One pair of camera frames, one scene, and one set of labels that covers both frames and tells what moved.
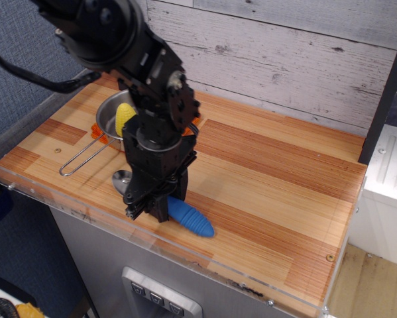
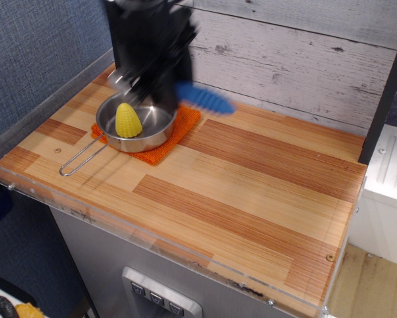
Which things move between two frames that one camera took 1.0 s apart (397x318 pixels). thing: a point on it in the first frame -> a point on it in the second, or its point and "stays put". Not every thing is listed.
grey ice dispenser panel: (150, 297) stays put
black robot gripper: (157, 152) -> (152, 41)
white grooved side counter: (382, 224) stays put
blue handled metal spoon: (179, 211) -> (201, 97)
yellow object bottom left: (28, 311) stays put
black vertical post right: (387, 95) stays put
